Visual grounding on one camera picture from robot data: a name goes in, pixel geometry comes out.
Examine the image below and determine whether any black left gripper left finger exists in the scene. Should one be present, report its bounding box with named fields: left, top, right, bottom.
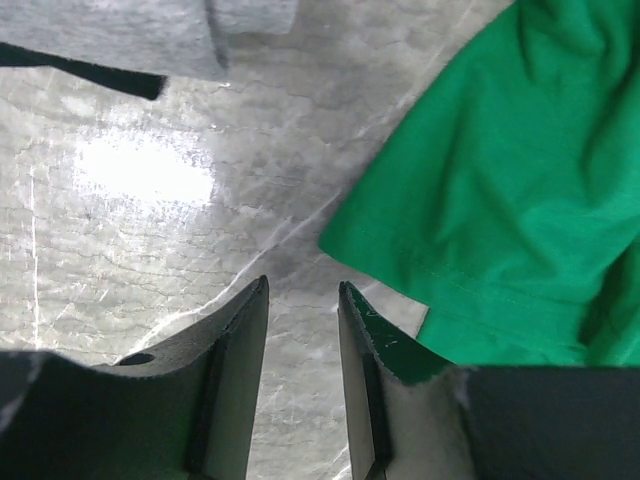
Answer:
left=1, top=277, right=269, bottom=479

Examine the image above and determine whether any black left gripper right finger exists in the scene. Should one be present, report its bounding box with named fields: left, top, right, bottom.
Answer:
left=338, top=282, right=639, bottom=480

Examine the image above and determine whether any green t shirt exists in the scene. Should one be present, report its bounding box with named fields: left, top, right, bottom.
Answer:
left=319, top=1, right=639, bottom=367

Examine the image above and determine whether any folded grey t shirt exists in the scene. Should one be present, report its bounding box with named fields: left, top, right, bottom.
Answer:
left=1, top=0, right=298, bottom=80

